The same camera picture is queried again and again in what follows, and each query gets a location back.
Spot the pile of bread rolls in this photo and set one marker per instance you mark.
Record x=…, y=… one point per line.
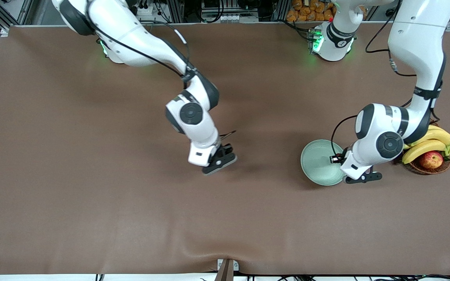
x=307, y=13

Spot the yellow banana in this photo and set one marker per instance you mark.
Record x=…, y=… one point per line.
x=440, y=136
x=436, y=127
x=424, y=149

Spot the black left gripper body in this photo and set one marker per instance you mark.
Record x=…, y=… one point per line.
x=340, y=157

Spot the brown table mat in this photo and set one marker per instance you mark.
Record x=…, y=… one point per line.
x=92, y=136

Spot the metal table clamp bracket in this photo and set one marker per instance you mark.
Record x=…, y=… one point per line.
x=227, y=269

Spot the pale green round plate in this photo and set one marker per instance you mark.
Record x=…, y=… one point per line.
x=318, y=162

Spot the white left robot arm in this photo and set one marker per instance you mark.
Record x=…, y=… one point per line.
x=416, y=39

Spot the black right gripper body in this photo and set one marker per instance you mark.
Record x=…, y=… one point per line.
x=225, y=150

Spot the white power strip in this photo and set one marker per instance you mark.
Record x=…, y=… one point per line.
x=147, y=11

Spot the brown wicker basket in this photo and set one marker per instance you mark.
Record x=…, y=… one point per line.
x=428, y=171

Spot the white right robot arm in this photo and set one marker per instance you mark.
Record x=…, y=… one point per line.
x=131, y=35

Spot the metal corner bracket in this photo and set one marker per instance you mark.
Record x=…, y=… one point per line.
x=4, y=31

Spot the red apple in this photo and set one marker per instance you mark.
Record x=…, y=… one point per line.
x=431, y=160

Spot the aluminium frame post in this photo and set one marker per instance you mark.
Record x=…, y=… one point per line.
x=175, y=9
x=280, y=9

